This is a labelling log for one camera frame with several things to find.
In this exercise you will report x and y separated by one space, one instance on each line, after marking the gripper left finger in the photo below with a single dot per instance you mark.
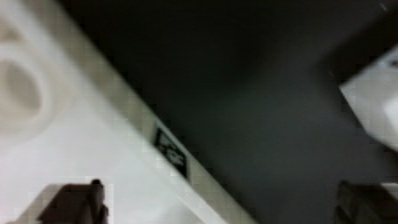
77 206

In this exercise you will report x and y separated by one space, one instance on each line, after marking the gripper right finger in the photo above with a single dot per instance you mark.
366 203

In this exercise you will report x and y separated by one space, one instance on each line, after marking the white square tabletop tray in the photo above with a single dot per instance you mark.
82 134

